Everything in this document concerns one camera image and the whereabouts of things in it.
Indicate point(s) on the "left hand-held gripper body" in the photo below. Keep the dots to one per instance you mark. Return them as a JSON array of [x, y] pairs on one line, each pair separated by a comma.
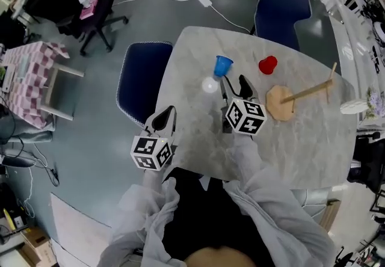
[[152, 153]]

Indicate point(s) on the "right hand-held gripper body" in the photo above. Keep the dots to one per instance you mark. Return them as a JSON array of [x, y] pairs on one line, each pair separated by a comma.
[[246, 117]]

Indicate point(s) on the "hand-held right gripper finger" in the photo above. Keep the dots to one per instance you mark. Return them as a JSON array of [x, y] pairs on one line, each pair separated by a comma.
[[246, 86], [226, 90]]

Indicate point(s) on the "blue plastic cup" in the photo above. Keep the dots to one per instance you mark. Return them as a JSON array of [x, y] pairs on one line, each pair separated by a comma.
[[222, 65]]

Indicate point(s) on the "red plastic cup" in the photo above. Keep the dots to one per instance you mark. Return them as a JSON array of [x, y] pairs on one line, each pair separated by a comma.
[[267, 64]]

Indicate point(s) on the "wooden mug tree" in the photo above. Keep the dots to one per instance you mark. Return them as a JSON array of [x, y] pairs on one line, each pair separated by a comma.
[[279, 102]]

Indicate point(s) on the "person's right forearm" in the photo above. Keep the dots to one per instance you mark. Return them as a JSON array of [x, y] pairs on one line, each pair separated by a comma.
[[270, 187]]

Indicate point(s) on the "person's left forearm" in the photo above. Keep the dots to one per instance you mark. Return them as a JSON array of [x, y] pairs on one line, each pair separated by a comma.
[[141, 199]]

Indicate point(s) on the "dark blue chair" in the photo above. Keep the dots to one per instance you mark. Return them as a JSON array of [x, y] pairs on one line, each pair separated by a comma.
[[141, 79], [282, 10]]

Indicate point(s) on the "person's black-clothed torso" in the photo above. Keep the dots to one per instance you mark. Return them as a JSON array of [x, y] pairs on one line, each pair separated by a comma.
[[207, 217]]

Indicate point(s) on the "light wooden stool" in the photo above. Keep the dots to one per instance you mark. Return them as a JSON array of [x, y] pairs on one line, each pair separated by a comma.
[[60, 91]]

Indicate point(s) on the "white flat board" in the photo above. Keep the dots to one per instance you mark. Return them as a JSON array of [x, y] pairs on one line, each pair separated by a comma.
[[78, 229]]

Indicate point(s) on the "black office chair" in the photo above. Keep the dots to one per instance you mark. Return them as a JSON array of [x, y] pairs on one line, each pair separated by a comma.
[[90, 19]]

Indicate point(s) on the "pale purple flowers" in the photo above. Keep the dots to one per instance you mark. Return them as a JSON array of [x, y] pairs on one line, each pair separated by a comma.
[[374, 103]]

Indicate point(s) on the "pink box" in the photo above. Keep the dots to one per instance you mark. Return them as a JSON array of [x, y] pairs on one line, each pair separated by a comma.
[[88, 8]]

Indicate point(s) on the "pink checkered tablecloth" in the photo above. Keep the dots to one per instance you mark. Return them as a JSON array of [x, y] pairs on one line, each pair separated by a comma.
[[30, 79]]

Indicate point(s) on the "cardboard box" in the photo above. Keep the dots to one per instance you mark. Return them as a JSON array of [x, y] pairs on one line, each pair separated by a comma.
[[39, 247]]

